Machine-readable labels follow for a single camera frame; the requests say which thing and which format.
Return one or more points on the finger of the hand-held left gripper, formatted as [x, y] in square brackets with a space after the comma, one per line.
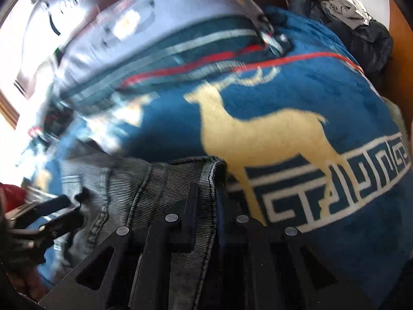
[63, 222]
[53, 204]

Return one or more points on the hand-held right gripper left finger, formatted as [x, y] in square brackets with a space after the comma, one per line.
[180, 232]

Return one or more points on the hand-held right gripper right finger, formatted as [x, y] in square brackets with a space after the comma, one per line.
[226, 213]

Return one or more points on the person's left hand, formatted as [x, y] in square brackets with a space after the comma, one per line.
[29, 281]

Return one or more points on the blue printed fleece blanket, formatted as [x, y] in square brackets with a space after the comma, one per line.
[322, 87]

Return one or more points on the grey flower print pillow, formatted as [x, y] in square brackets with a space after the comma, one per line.
[177, 13]

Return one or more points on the black puffer jacket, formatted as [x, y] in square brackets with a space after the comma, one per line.
[367, 45]

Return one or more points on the grey and white clothes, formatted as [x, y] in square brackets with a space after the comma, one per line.
[345, 6]

